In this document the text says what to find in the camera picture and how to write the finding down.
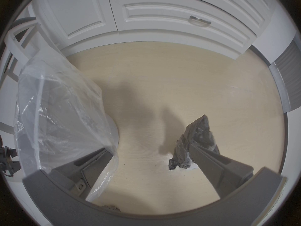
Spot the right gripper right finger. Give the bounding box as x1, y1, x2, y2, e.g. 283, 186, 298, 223
189, 144, 254, 199

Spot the white wardrobe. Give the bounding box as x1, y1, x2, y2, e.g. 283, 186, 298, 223
32, 0, 276, 61

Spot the clear plastic bag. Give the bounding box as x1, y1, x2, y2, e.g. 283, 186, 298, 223
14, 50, 121, 203

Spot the crumpled black plastic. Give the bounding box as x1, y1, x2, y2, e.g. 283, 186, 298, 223
168, 114, 220, 172

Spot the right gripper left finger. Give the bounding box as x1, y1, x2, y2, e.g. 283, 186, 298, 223
50, 147, 116, 195

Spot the grey and white chair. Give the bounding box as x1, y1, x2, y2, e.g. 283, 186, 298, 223
0, 16, 47, 136

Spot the white trash bin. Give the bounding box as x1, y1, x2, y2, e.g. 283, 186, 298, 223
18, 63, 121, 174

